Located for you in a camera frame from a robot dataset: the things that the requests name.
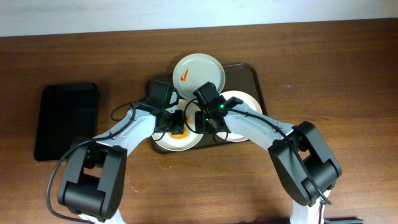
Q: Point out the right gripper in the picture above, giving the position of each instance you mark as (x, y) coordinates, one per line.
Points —
(201, 122)

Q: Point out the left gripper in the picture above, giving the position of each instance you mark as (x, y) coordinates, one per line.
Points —
(178, 123)

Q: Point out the green orange sponge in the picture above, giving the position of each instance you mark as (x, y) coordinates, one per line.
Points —
(178, 129)

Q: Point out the white plate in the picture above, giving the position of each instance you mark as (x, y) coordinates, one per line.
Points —
(248, 99)
(180, 142)

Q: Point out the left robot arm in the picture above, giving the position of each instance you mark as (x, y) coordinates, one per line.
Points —
(93, 180)

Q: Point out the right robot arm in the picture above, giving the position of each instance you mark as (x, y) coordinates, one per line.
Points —
(305, 164)

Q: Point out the dark brown serving tray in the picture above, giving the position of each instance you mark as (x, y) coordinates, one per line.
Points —
(240, 77)

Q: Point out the black rectangular tray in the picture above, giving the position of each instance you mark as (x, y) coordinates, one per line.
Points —
(67, 112)

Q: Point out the pale green plate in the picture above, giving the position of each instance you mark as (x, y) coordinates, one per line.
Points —
(195, 70)

